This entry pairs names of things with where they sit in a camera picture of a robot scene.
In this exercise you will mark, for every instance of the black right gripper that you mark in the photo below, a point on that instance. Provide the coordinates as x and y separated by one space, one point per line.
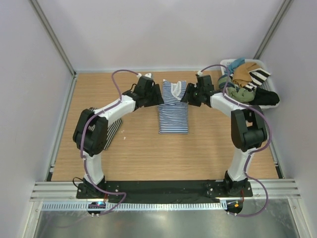
187 96

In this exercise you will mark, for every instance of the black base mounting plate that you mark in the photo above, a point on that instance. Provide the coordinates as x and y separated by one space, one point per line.
162 190

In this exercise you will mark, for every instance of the right aluminium corner post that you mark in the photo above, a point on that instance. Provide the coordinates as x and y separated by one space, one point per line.
281 13

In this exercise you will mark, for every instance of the white plastic laundry basket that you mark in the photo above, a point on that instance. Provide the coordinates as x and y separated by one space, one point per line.
267 85

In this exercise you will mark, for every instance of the olive green garment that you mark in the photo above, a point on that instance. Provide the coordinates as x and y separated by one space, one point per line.
239 94

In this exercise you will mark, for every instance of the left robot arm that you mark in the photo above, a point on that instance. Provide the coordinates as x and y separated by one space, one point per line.
90 134

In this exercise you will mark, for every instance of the blue white striped tank top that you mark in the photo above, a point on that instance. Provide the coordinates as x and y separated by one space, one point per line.
173 114

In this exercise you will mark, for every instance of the tan brown garment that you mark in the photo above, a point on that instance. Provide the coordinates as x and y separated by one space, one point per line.
241 76

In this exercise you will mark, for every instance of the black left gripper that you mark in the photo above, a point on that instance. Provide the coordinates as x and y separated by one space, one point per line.
158 98

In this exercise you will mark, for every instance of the left aluminium corner post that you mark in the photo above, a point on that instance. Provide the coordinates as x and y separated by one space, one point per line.
51 34

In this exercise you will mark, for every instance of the teal blue garment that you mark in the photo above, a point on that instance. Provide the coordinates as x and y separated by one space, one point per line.
232 64

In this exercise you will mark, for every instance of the perforated cable duct strip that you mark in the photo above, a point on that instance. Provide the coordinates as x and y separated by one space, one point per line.
100 206

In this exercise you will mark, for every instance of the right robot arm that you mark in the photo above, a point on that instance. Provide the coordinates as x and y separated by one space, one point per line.
248 130

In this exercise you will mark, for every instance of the black white striped tank top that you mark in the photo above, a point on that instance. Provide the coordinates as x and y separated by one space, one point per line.
111 132

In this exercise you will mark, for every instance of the wide black white striped garment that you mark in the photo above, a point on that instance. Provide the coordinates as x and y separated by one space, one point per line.
258 77

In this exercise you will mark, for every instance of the aluminium corner post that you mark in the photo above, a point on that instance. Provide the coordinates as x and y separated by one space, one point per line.
281 13
51 34

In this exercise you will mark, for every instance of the aluminium front rail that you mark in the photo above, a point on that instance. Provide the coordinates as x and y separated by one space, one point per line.
271 188

